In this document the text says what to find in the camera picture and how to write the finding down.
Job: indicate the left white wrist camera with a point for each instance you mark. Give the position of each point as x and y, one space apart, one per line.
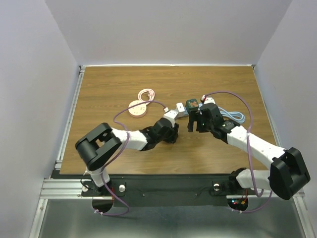
171 115

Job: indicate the blue power strip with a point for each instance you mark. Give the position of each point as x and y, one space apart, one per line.
184 115

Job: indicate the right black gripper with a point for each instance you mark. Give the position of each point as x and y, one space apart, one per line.
195 115

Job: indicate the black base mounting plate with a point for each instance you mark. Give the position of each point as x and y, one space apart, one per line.
240 203

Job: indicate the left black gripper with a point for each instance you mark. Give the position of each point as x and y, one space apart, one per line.
173 134

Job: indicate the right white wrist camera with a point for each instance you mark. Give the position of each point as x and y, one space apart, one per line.
207 100

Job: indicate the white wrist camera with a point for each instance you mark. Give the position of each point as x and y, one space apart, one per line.
171 115
207 100

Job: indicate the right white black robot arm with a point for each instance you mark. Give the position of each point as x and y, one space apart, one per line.
286 172

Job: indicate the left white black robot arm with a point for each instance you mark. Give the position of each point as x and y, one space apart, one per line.
104 143

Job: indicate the dark green cube socket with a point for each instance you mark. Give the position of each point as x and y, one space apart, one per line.
191 104

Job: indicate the white cube adapter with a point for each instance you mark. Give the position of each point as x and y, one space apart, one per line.
180 108

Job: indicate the pink round power strip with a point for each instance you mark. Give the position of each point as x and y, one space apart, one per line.
137 111

